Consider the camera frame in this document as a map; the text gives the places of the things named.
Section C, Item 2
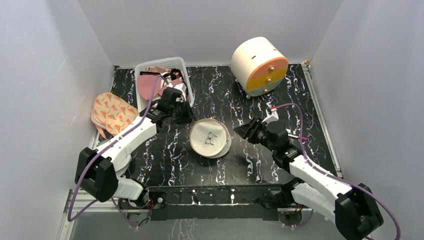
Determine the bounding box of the white mesh laundry bag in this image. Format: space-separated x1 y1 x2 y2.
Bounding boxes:
189 118 233 159

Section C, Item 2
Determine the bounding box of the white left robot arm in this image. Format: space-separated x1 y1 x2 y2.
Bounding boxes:
75 86 196 208

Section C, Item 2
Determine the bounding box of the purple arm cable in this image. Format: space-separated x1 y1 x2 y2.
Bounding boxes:
271 102 402 240
67 74 170 229

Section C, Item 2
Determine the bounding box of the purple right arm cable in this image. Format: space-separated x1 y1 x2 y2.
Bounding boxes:
271 102 402 240

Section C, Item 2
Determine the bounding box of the white magenta marker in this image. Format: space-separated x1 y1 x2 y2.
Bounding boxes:
288 133 308 142

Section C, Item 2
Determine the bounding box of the cream orange cylindrical machine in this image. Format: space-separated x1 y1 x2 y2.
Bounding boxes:
230 36 289 99

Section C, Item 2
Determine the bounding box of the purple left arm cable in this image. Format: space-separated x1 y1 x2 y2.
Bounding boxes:
67 74 170 229

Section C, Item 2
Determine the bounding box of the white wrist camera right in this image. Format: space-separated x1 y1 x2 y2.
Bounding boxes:
262 106 279 124

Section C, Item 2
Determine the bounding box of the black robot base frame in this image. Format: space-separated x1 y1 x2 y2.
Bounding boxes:
118 184 309 226

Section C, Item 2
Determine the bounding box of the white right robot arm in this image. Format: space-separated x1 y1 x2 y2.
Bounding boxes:
234 117 384 240

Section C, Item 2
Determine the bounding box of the pink bra in basket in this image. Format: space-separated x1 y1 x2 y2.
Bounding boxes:
136 66 188 101

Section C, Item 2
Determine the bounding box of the white plastic basket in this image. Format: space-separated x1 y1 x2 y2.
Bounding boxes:
134 56 195 115

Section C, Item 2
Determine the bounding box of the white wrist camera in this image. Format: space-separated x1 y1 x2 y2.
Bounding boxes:
262 106 279 124
171 83 187 103

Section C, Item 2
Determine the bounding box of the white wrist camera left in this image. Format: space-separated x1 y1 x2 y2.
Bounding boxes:
171 83 187 103

